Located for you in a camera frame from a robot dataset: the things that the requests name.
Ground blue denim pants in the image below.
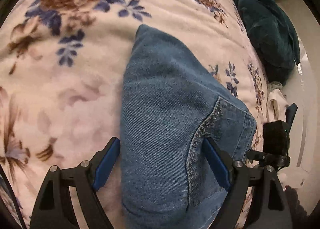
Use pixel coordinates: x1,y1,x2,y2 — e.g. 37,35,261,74
120,25,257,228

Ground dark navy folded garment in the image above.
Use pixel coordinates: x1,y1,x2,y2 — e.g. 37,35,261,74
285,103,298,131

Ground white garment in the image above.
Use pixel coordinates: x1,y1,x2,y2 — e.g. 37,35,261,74
266,81,289,122

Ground white headboard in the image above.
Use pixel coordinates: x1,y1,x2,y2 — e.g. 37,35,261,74
252,0,320,190

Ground dark teal pillow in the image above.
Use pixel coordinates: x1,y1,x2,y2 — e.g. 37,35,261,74
233,0,300,85

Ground floral bed blanket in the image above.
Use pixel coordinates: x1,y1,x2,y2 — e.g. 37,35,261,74
1,0,267,225

